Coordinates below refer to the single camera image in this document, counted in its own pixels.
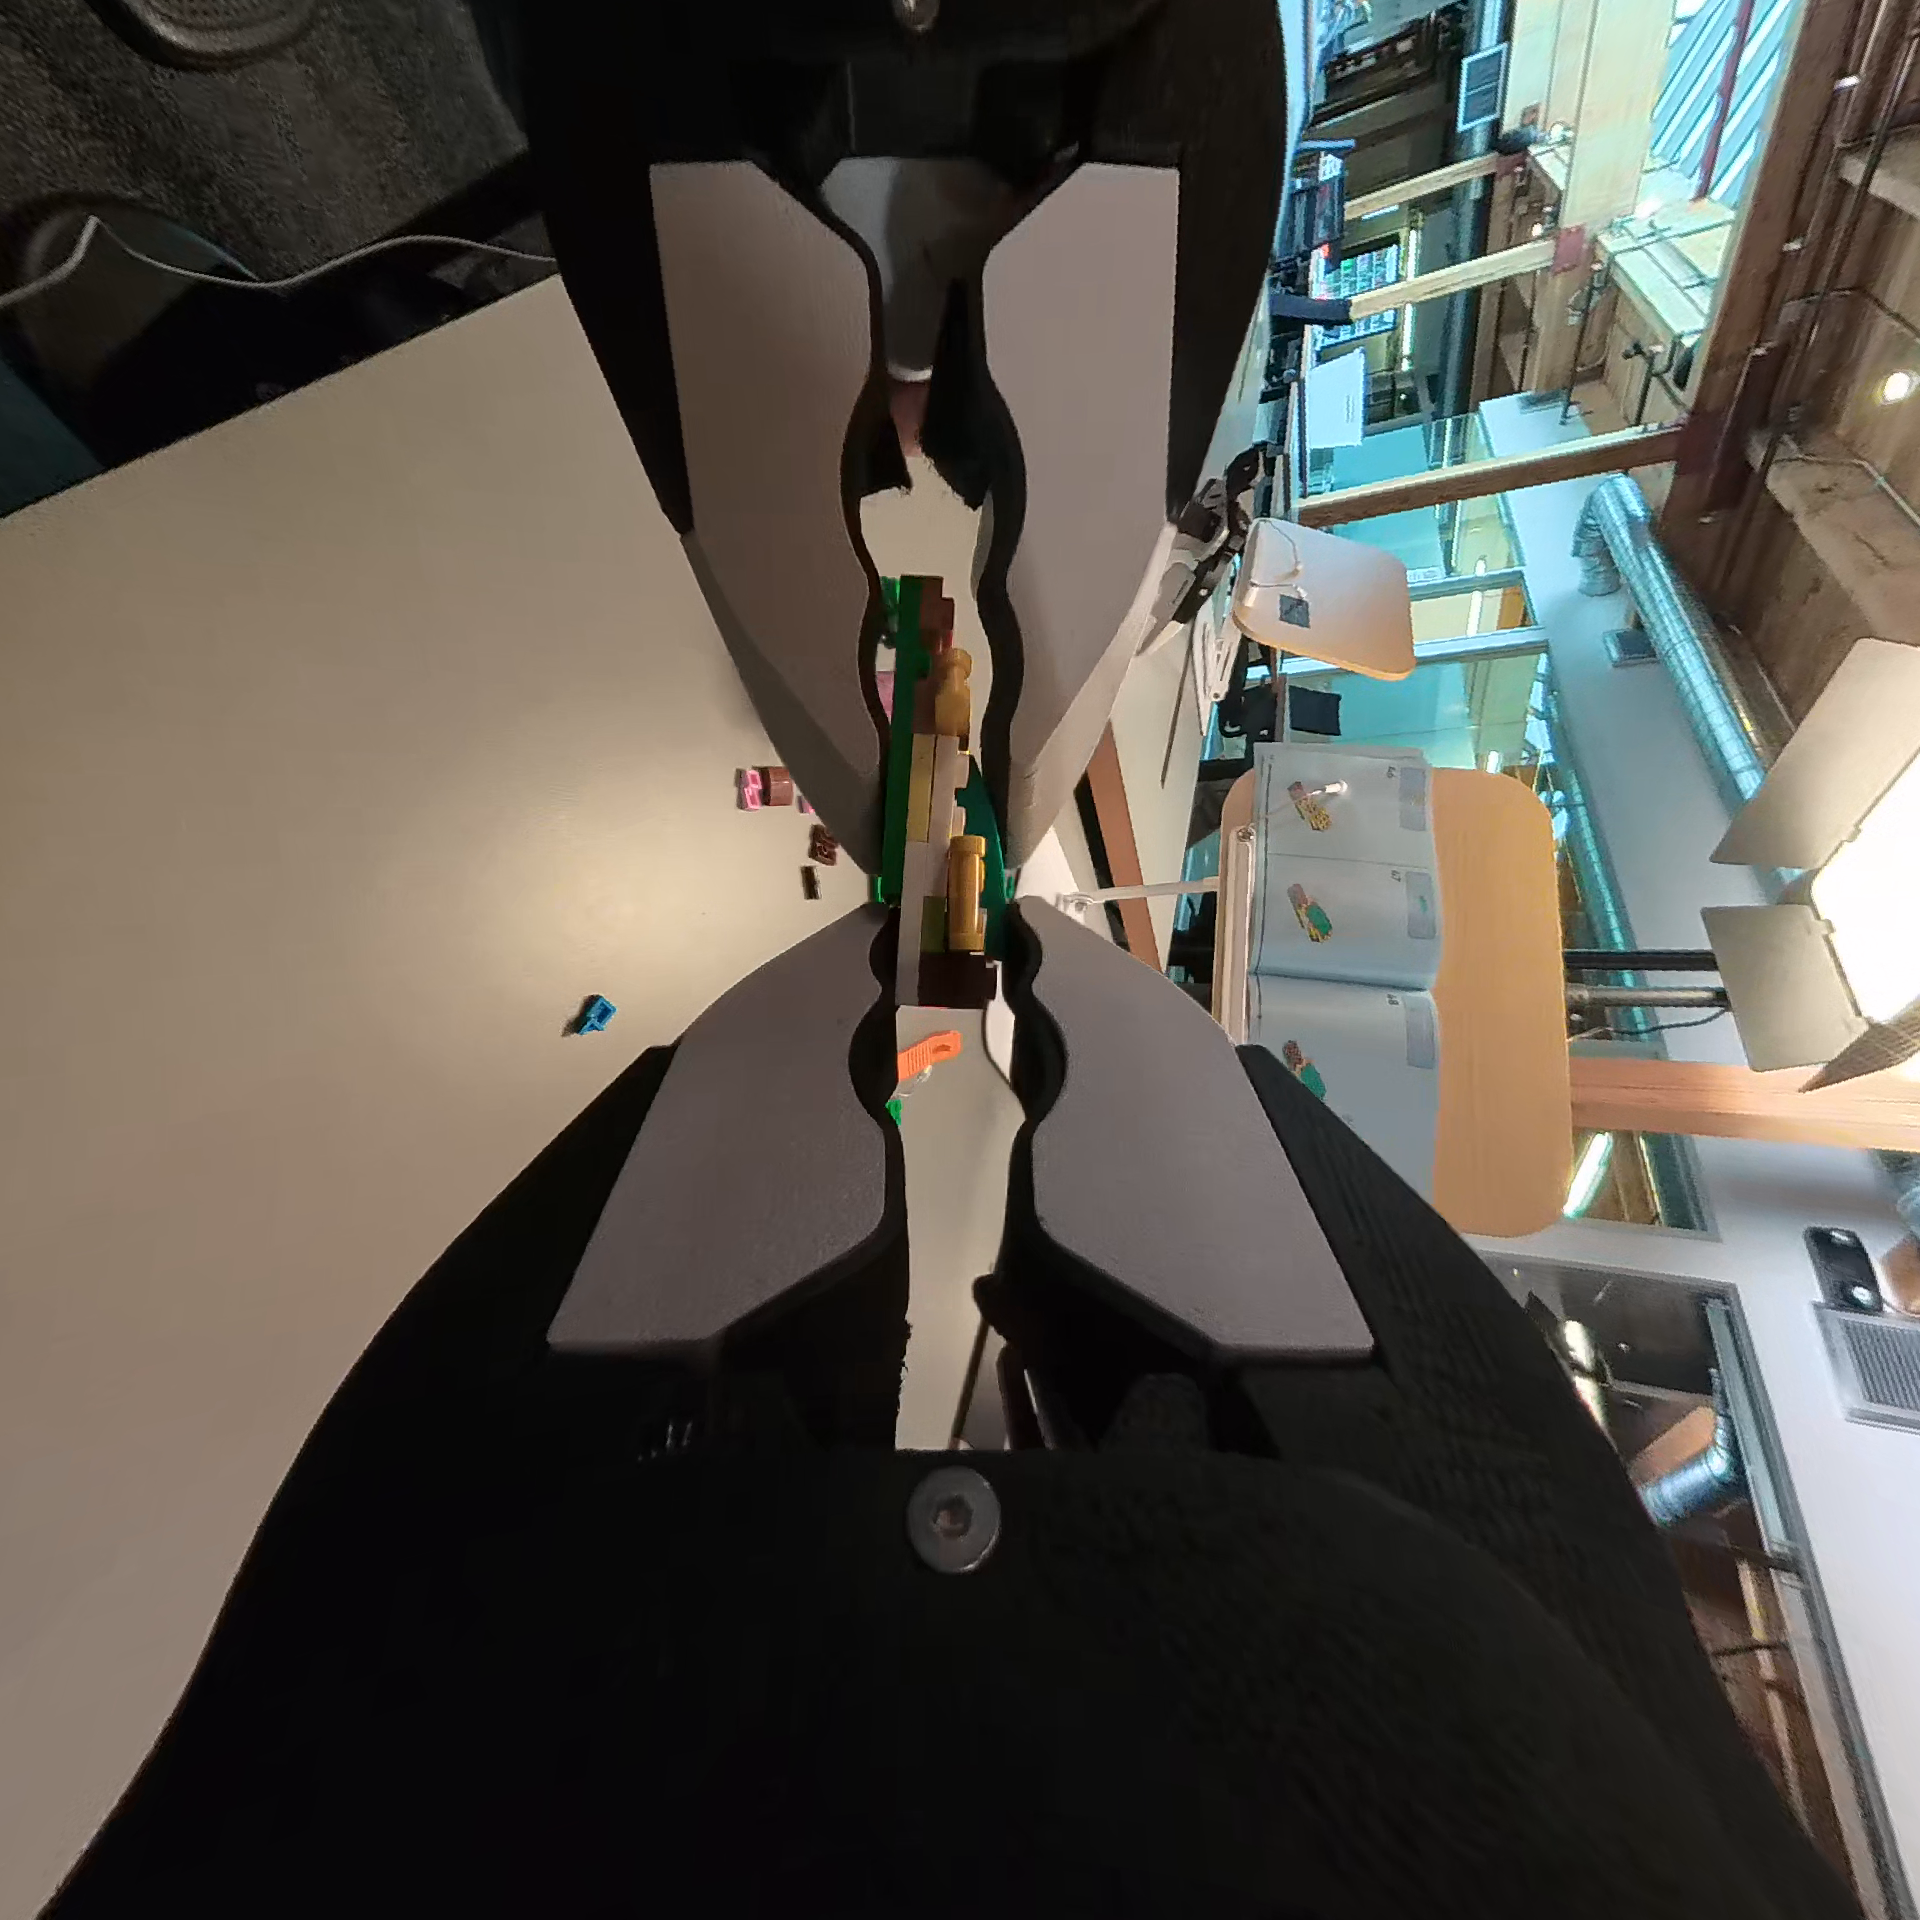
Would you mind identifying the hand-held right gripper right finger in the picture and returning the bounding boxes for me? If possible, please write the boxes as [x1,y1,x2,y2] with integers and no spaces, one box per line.
[1001,895,1378,1369]

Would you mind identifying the white cable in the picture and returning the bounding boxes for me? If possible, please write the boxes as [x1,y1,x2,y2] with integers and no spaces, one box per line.
[0,215,563,317]

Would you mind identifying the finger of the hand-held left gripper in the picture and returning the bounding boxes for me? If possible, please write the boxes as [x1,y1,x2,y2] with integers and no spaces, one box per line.
[978,159,1178,869]
[647,159,889,902]

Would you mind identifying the studio light with barn doors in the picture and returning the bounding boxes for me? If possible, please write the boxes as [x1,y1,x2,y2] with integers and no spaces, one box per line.
[1698,635,1920,1094]

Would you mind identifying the white desk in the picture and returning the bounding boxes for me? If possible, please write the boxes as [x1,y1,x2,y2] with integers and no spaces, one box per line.
[0,269,1277,1920]

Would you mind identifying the toy brick model green base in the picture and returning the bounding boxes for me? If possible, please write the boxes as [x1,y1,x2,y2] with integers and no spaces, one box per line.
[870,574,1010,1008]

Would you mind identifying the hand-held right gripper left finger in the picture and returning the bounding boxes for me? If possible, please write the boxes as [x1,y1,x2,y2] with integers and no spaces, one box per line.
[545,904,911,1363]

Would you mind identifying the silver ventilation duct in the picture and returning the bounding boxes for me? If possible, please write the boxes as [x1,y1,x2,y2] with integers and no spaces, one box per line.
[1581,473,1779,811]

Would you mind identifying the light wooden side table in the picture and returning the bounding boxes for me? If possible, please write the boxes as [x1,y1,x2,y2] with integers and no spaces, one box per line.
[1218,763,1577,1242]

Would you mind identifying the open instruction booklet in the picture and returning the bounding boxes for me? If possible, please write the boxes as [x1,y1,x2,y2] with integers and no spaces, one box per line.
[1243,743,1445,1116]

